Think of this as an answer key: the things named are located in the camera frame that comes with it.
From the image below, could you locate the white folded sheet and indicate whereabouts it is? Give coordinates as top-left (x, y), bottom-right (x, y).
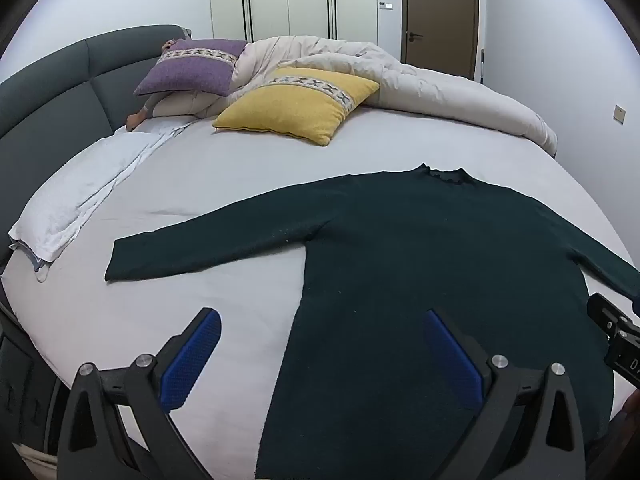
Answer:
top-left (7, 122), bottom-right (193, 283)

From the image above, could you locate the purple pillow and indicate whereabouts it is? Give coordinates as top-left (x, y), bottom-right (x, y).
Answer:
top-left (133, 38), bottom-right (249, 97)

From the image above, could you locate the person's right forearm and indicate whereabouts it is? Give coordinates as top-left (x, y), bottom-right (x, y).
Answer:
top-left (592, 390), bottom-right (640, 466)

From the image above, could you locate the dark green sweater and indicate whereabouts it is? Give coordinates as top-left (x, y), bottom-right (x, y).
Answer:
top-left (104, 162), bottom-right (640, 480)

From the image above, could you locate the dark nightstand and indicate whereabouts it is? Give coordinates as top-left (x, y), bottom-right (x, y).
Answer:
top-left (0, 305), bottom-right (68, 461)

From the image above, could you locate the grey bed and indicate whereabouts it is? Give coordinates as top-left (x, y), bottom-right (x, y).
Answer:
top-left (0, 24), bottom-right (640, 480)

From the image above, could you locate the yellow pillow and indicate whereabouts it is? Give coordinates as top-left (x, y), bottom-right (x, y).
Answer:
top-left (212, 66), bottom-right (381, 147)

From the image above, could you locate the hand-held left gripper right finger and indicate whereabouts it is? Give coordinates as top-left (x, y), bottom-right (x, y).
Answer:
top-left (422, 308), bottom-right (586, 480)

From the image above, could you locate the brown door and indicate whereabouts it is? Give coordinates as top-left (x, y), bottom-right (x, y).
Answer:
top-left (400, 0), bottom-right (487, 82)

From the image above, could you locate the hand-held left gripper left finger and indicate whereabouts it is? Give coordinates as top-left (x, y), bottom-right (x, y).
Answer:
top-left (56, 307), bottom-right (223, 480)

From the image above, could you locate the beige duvet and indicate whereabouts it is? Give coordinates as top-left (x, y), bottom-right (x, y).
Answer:
top-left (142, 35), bottom-right (559, 157)

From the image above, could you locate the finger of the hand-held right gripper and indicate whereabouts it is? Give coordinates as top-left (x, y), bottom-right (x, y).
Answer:
top-left (586, 292), bottom-right (624, 334)

